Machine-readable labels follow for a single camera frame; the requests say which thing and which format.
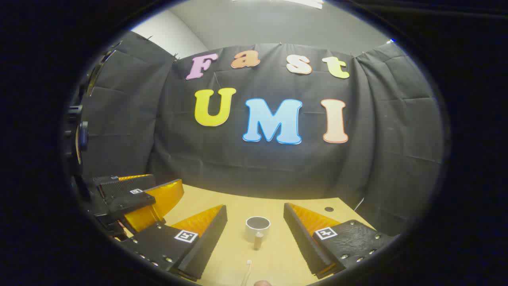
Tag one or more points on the wooden toothbrush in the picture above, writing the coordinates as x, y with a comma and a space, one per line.
248, 263

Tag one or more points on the black backdrop cloth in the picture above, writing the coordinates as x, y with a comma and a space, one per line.
278, 167

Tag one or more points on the light wooden desktop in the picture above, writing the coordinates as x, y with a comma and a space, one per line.
238, 206

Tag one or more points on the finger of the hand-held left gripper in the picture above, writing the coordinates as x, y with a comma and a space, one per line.
127, 198
107, 180

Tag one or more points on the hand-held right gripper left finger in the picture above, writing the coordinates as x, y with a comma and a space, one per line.
210, 242

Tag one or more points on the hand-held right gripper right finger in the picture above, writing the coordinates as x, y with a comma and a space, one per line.
299, 242

